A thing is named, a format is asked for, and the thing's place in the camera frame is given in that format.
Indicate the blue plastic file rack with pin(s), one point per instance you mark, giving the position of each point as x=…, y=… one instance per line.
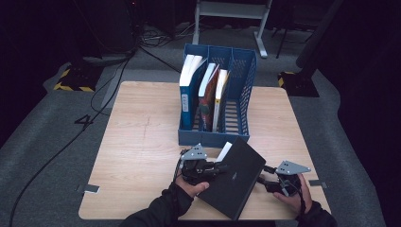
x=239, y=69

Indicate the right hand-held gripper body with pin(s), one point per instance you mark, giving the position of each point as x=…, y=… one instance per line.
x=288, y=186

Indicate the black yellow striped base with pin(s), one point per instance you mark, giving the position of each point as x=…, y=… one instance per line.
x=299, y=85
x=78, y=78

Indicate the dark slanted pole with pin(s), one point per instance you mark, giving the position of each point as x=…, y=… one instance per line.
x=315, y=38

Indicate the black tripod stand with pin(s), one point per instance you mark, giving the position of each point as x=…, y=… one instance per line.
x=281, y=44

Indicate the large dark box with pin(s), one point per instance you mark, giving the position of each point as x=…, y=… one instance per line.
x=110, y=25

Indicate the person's right hand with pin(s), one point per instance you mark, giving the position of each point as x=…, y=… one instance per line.
x=299, y=200

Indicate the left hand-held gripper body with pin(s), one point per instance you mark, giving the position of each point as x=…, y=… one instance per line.
x=194, y=167

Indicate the white metal stand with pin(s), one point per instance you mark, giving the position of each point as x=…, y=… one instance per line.
x=233, y=9

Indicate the yellow book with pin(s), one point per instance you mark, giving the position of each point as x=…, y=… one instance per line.
x=219, y=94

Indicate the grey tape piece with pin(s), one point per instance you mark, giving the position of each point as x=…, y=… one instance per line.
x=318, y=183
x=91, y=189

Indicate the red and blue illustrated book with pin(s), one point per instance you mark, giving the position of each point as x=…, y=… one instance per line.
x=206, y=107

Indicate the black book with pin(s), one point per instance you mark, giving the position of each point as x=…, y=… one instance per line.
x=233, y=183

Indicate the person's left hand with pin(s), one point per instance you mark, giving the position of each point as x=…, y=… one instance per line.
x=190, y=189

